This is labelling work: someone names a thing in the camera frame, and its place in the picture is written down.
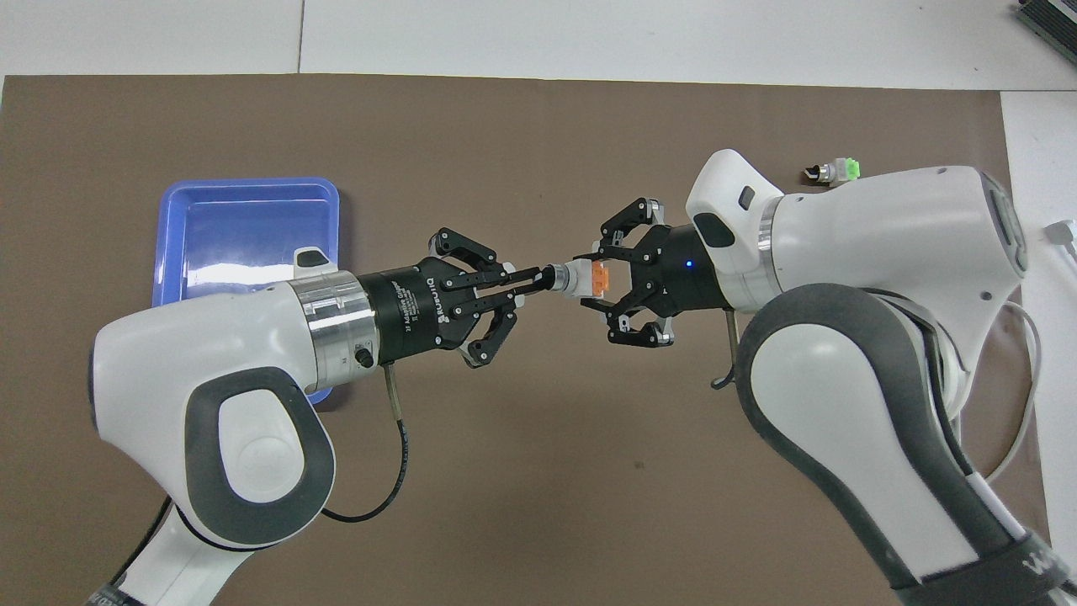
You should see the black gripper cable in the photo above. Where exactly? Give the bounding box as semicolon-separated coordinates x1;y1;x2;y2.
711;310;743;391
126;364;415;582

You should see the dark ribbed device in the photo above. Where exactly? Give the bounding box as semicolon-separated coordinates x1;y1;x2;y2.
1014;0;1077;45

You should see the brown table mat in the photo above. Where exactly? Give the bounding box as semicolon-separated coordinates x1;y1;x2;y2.
0;74;1053;606

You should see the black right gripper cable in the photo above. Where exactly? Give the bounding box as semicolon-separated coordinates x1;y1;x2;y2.
711;310;743;391

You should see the white selector switch green block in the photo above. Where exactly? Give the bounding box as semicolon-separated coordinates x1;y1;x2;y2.
804;157;862;184

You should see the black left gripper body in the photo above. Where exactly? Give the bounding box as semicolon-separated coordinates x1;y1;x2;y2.
358;259;476;367

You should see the white power cable with plug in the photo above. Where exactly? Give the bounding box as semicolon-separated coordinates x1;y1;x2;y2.
980;217;1077;485

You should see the blue plastic tray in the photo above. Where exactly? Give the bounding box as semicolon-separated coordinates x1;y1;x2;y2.
157;177;342;413

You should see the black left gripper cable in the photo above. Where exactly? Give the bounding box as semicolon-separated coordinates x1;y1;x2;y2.
126;364;415;582

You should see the white selector switch orange block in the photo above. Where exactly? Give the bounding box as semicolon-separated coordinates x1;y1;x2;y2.
543;259;611;300

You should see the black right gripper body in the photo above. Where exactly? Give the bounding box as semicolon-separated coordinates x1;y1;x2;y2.
635;226;733;319

